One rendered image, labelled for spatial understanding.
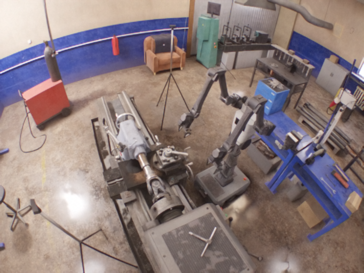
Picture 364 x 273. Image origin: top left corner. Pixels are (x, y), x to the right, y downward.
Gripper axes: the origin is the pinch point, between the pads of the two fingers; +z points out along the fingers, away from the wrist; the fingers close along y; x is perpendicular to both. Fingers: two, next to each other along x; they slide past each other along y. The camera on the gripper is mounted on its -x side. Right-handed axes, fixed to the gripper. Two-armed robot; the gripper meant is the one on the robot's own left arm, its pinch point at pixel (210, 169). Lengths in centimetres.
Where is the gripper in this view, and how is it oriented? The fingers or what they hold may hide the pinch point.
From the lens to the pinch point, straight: 159.4
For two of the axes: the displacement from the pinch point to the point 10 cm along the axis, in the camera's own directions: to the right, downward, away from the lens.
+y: 5.2, 6.3, -5.7
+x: 7.1, 0.5, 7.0
